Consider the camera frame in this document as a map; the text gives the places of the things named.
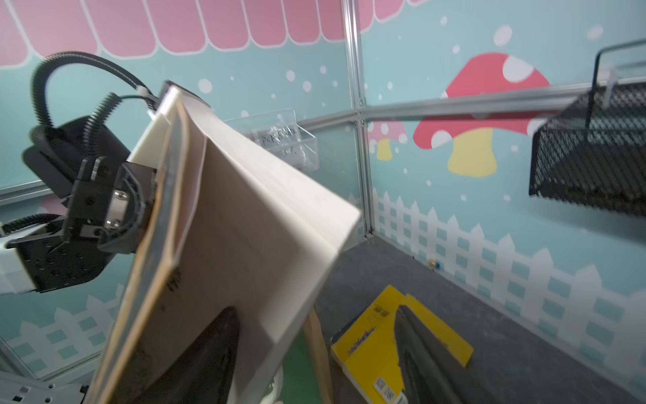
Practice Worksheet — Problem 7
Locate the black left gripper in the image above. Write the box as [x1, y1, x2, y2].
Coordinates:
[62, 156, 156, 253]

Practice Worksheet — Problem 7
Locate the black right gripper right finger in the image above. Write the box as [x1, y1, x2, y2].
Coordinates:
[394, 306, 485, 403]

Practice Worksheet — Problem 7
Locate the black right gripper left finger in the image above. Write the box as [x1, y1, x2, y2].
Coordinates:
[134, 306, 240, 404]

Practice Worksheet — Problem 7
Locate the brown book with lamp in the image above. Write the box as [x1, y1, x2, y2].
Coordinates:
[86, 95, 361, 403]

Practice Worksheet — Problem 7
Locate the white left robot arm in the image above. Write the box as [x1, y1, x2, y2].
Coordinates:
[1, 117, 156, 295]

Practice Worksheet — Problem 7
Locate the yellow book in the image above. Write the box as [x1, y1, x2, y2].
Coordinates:
[331, 285, 474, 403]

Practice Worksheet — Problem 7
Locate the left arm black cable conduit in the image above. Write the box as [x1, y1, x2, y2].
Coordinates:
[29, 51, 158, 158]

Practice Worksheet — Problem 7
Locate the white wire basket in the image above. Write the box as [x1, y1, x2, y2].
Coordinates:
[225, 109, 320, 173]

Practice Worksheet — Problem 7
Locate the black wire mesh basket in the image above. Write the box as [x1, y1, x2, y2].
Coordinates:
[528, 39, 645, 216]

